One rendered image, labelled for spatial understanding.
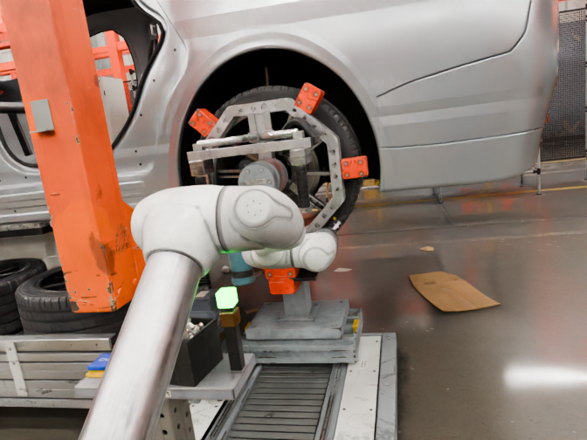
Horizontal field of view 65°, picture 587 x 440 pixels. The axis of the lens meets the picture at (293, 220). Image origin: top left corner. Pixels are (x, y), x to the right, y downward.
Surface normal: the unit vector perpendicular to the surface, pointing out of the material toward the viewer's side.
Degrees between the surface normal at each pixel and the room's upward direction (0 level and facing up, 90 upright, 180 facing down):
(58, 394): 90
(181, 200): 47
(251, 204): 68
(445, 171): 90
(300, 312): 90
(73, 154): 90
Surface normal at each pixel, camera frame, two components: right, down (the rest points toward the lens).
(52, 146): -0.22, 0.22
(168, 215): -0.25, -0.57
